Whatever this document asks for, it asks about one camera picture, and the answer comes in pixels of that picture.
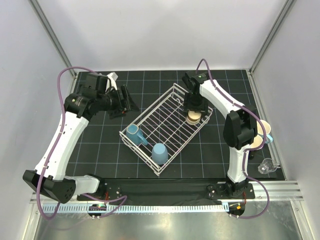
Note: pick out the black grid mat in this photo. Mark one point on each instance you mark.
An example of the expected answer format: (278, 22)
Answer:
(100, 150)

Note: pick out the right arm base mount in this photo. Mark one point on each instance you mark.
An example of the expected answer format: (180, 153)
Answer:
(225, 191)

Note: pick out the white wire dish rack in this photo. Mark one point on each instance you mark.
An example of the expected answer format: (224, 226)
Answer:
(164, 122)

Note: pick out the brown and cream cup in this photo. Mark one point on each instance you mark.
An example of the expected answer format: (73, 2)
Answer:
(193, 118)

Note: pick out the white slotted cable duct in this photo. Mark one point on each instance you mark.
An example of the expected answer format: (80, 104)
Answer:
(87, 207)

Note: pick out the black cup cream inside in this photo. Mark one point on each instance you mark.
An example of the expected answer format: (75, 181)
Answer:
(256, 143)

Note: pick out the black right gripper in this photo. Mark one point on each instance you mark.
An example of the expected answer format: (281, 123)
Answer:
(203, 108)

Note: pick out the light blue plastic cup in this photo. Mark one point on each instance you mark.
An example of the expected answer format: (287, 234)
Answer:
(159, 154)

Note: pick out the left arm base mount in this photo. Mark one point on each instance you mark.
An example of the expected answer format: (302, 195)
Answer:
(110, 191)

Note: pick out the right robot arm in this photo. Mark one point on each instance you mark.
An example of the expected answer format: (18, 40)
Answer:
(240, 126)

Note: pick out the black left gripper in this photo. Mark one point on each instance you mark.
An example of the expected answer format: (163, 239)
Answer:
(120, 110)

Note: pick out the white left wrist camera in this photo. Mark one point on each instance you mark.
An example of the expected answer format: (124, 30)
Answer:
(111, 82)

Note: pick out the aluminium frame rail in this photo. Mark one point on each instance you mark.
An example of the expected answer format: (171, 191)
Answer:
(278, 190)

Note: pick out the blue glazed ceramic mug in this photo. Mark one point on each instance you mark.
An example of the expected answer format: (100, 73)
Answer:
(135, 134)

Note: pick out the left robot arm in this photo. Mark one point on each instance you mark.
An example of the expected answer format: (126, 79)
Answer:
(49, 177)

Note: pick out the teal cup cream inside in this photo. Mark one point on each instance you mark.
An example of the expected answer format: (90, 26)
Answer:
(267, 128)

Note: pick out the clear glass cup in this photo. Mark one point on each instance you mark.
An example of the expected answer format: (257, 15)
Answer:
(268, 165)

